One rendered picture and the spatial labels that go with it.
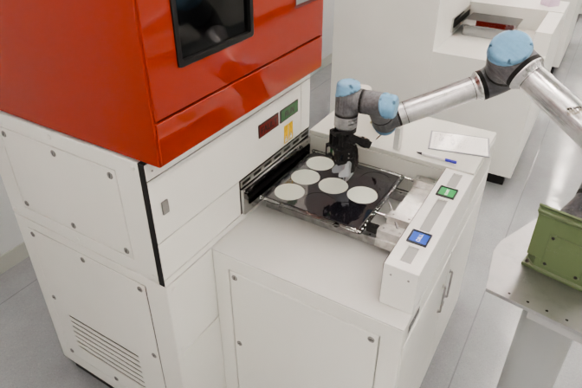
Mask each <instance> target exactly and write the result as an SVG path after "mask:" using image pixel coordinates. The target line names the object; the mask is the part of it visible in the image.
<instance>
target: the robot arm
mask: <svg viewBox="0 0 582 388"><path fill-rule="evenodd" d="M510 89H520V90H521V92H522V93H524V94H525V95H526V96H527V97H528V98H529V99H530V100H531V101H532V102H533V103H534V104H535V105H536V106H537V107H538V108H539V109H540V110H541V111H542V112H544V113H545V114H546V115H547V116H548V117H549V118H550V119H551V120H552V121H553V122H554V123H555V124H556V125H557V126H558V127H560V128H561V129H562V130H563V131H564V132H565V133H566V134H567V135H568V136H569V137H570V138H571V139H572V140H573V141H574V142H575V143H576V144H577V145H579V146H580V147H581V148H582V100H581V99H579V98H578V97H577V96H576V95H575V94H574V93H573V92H572V91H571V90H569V89H568V88H567V87H566V86H565V85H564V84H563V83H562V82H560V81H559V80H558V79H557V78H556V77H555V76H554V75H553V74H551V73H550V72H549V71H548V70H547V69H546V68H545V67H544V58H543V57H542V56H541V55H539V54H538V53H537V52H536V51H535V50H534V44H533V40H532V38H531V37H530V36H529V35H528V34H527V33H525V32H523V31H520V30H515V29H514V30H506V31H503V32H501V33H500V34H498V35H496V36H495V37H494V38H493V39H492V40H491V42H490V44H489V45H488V49H487V59H486V65H485V66H484V67H483V68H481V69H479V70H477V71H475V72H473V74H472V75H471V76H470V77H468V78H465V79H462V80H460V81H456V82H453V83H451V84H449V85H446V86H443V87H440V88H437V89H434V90H432V91H429V92H427V93H424V94H420V95H418V96H415V97H413V98H410V99H408V100H404V101H401V102H399V98H398V96H397V95H395V94H389V93H382V92H377V91H372V90H366V89H363V88H361V86H360V82H359V81H357V80H355V79H350V78H347V79H342V80H340V81H338V82H337V85H336V94H335V111H334V128H332V129H330V130H329V142H328V143H326V157H328V156H330V157H331V158H332V160H333V162H334V163H335V164H336V165H335V166H334V167H333V168H332V173H338V174H339V178H343V180H344V181H345V182H346V181H347V180H348V179H349V178H350V177H351V176H352V175H353V173H354V172H355V170H356V168H357V166H358V163H359V155H358V147H357V145H355V143H356V144H358V145H359V146H361V147H364V148H368V149H369V148H370V146H371V144H372V142H371V141H370V140H369V139H368V138H367V137H363V136H362V137H360V136H359V135H356V134H355V133H356V131H357V125H358V115H359V113H362V114H367V115H369V116H370V119H371V121H372V126H373V128H374V129H375V131H376V132H377V133H378V134H380V135H383V136H386V135H390V134H392V133H393V132H394V131H395V129H396V128H397V127H399V126H403V125H406V124H409V123H411V122H413V121H416V120H420V119H423V118H426V117H428V116H431V115H433V114H436V113H440V112H442V111H445V110H448V109H451V108H453V107H457V106H460V105H462V104H465V103H468V102H471V101H473V100H477V99H480V100H487V99H490V98H492V97H495V96H497V95H499V94H503V93H505V92H507V91H508V90H510ZM328 147H330V152H329V153H327V148H328ZM561 211H564V212H565V213H568V214H570V215H573V216H575V217H579V218H581V219H582V183H581V185H580V187H579V189H578V191H577V193H576V195H575V196H574V198H573V199H572V200H571V201H570V202H568V203H567V204H566V205H565V206H564V207H563V208H562V209H561Z"/></svg>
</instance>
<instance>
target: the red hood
mask: <svg viewBox="0 0 582 388"><path fill-rule="evenodd" d="M322 24H323V0H0V111H3V112H5V113H9V114H12V115H14V116H16V117H19V118H22V119H25V120H28V121H31V122H34V123H36V124H38V125H41V126H45V127H47V128H50V129H53V130H56V131H57V132H60V133H65V134H67V135H69V136H72V137H75V138H77V139H81V140H84V141H87V142H88V143H91V144H94V145H97V146H100V147H103V148H106V149H108V150H110V151H113V152H117V153H120V154H122V155H125V156H127V157H130V158H134V159H137V160H139V161H141V162H144V163H147V164H149V165H153V166H156V167H158V168H161V167H162V166H164V165H166V164H168V163H169V162H171V161H172V160H173V159H175V158H177V157H178V156H180V155H182V154H183V153H185V152H187V151H189V150H190V149H191V148H192V147H194V146H196V145H198V144H199V143H201V142H202V141H204V140H206V139H207V138H209V137H210V136H212V135H213V134H215V133H217V132H218V131H220V130H222V129H223V128H225V127H226V126H228V125H229V124H231V123H232V122H234V121H235V120H238V119H239V118H241V117H242V116H243V115H245V114H246V113H248V112H250V111H252V110H253V109H255V108H256V107H258V106H260V105H261V104H262V103H264V102H265V101H267V100H269V99H271V98H272V97H274V96H275V95H277V94H278V93H280V92H281V91H283V90H285V89H286V88H288V87H290V86H291V85H293V84H295V83H296V82H297V81H299V80H301V79H302V78H304V77H305V76H307V75H309V74H311V73H312V72H313V71H314V70H316V69H318V68H320V67H321V53H322Z"/></svg>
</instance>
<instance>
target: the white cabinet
mask: <svg viewBox="0 0 582 388"><path fill-rule="evenodd" d="M488 169H489V168H488ZM488 169H487V171H486V173H485V175H484V177H483V179H482V181H481V182H480V184H479V186H478V188H477V190H476V192H475V195H474V196H473V198H472V200H471V202H470V203H469V206H468V208H467V211H466V213H465V215H464V217H463V219H462V221H461V222H460V224H459V226H458V228H457V230H456V233H455V234H454V236H453V238H452V240H451V242H450V243H449V246H448V248H447V249H446V251H445V253H444V255H443V258H442V260H441V261H440V263H439V265H438V266H437V268H436V271H435V273H434V275H433V276H432V278H431V280H430V283H429V285H428V287H427V288H426V289H425V291H424V294H423V296H422V298H421V300H420V302H419V303H418V305H417V308H416V310H415V311H414V313H413V315H412V316H411V319H410V321H409V323H408V325H407V327H406V328H405V330H404V332H403V331H401V330H398V329H397V328H395V327H391V326H389V325H386V324H385V323H383V322H380V321H378V320H375V319H373V318H371V317H368V316H366V315H364V314H361V313H359V312H356V311H354V310H352V309H350V308H348V307H344V306H342V305H340V304H338V303H336V302H334V301H330V300H328V299H326V298H324V297H322V296H319V295H317V294H314V293H312V292H310V291H308V290H306V289H304V288H300V287H298V286H296V285H294V284H292V283H290V282H287V281H284V280H282V279H280V278H278V277H275V276H273V275H270V274H268V273H266V272H263V271H261V270H260V269H257V268H254V267H251V266H249V265H248V264H245V263H243V262H239V261H238V260H236V259H233V258H231V257H229V256H226V255H224V254H221V253H219V252H217V251H215V250H212V254H213V262H214V270H215V279H216V287H217V303H218V312H219V320H220V328H221V336H222V345H223V361H224V370H225V377H226V386H227V388H419V387H420V385H421V384H422V381H423V379H424V376H425V373H426V372H427V370H428V367H429V365H430V362H431V360H432V358H433V356H434V353H435V351H436V349H437V346H438V344H439V341H440V339H441V338H442V336H443V332H444V330H445V327H446V326H447V324H448V321H449V318H450V316H451V314H452V312H453V310H454V307H455V305H456V302H457V300H458V295H459V292H460V288H461V285H462V278H463V274H464V270H465V267H466V263H467V260H468V256H469V249H470V245H471V242H472V238H473V234H474V230H475V224H476V220H477V217H478V212H479V209H480V205H481V201H482V194H483V191H484V187H485V184H486V180H487V176H488Z"/></svg>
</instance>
